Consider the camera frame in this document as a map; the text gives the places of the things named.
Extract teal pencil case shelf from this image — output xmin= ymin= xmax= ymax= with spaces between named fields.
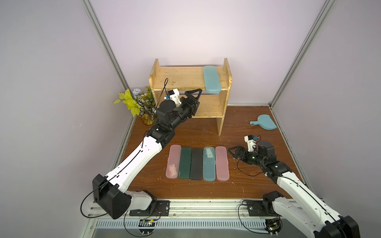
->
xmin=202 ymin=147 xmax=216 ymax=181
xmin=203 ymin=65 xmax=222 ymax=94

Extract black pencil case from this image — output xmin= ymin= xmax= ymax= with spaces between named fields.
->
xmin=190 ymin=148 xmax=203 ymax=180

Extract dark green pencil case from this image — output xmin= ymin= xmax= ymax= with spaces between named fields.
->
xmin=178 ymin=147 xmax=192 ymax=179

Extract light pink pencil case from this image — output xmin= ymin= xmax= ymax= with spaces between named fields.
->
xmin=166 ymin=145 xmax=182 ymax=179

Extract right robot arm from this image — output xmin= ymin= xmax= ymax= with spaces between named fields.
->
xmin=228 ymin=139 xmax=360 ymax=238

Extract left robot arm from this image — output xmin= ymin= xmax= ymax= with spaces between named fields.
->
xmin=92 ymin=89 xmax=202 ymax=219

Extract wooden two-tier shelf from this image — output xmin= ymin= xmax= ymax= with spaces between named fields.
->
xmin=149 ymin=58 xmax=232 ymax=135

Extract teal dustpan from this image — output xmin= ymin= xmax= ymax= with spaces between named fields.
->
xmin=250 ymin=114 xmax=277 ymax=131

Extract potted plant in glass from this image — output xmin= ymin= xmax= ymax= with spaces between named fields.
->
xmin=113 ymin=87 xmax=157 ymax=126

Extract right circuit board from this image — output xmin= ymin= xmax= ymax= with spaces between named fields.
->
xmin=265 ymin=218 xmax=283 ymax=236

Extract circuit board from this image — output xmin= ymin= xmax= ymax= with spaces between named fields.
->
xmin=138 ymin=219 xmax=156 ymax=237
xmin=265 ymin=218 xmax=283 ymax=236

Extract left circuit board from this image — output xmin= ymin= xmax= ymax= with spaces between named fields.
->
xmin=138 ymin=219 xmax=156 ymax=237

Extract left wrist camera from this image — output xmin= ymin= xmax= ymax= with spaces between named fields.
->
xmin=164 ymin=89 xmax=181 ymax=107

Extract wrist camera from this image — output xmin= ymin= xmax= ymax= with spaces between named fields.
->
xmin=164 ymin=89 xmax=181 ymax=107
xmin=244 ymin=135 xmax=258 ymax=152

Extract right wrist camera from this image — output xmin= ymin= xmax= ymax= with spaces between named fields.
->
xmin=244 ymin=135 xmax=258 ymax=152

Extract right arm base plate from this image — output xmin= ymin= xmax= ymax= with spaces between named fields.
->
xmin=243 ymin=200 xmax=278 ymax=217

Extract aluminium rail frame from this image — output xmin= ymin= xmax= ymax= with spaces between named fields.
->
xmin=79 ymin=197 xmax=343 ymax=238

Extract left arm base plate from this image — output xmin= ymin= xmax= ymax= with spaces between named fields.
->
xmin=129 ymin=200 xmax=170 ymax=217

